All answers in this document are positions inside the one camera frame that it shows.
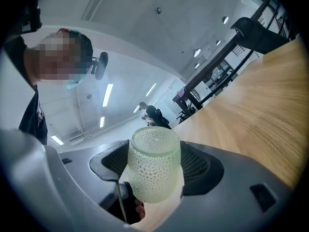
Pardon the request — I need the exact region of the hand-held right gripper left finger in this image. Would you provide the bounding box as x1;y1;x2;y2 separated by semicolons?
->
0;128;155;232

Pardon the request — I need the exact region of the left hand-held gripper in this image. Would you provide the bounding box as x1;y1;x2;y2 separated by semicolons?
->
99;181;145;225

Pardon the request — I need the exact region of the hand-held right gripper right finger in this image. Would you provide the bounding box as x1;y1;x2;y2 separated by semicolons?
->
154;140;300;232

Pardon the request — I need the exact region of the textured pale green glass cup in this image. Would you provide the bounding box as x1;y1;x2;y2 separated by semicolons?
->
127;126;185;204

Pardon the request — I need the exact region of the person's left hand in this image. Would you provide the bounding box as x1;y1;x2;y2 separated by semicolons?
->
135;198;146;219

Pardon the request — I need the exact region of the ceiling air vent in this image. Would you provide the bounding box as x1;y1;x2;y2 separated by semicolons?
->
69;134;92;145

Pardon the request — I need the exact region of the person's black shirt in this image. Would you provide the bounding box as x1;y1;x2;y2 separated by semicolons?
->
2;36;49;145

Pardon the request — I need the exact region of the long ceiling strip light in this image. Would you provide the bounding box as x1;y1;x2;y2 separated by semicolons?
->
145;83;157;97
102;83;114;107

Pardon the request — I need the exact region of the teal face mask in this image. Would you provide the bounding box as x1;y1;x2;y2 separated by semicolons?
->
66;73;87;90

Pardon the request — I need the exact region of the black metal rack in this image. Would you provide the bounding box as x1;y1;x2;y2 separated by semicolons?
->
172;0;292;125

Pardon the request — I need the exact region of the person's head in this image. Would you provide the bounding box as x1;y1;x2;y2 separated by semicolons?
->
24;29;94;89

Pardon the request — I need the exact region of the black office chair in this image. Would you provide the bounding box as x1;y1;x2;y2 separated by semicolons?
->
230;17;290;56

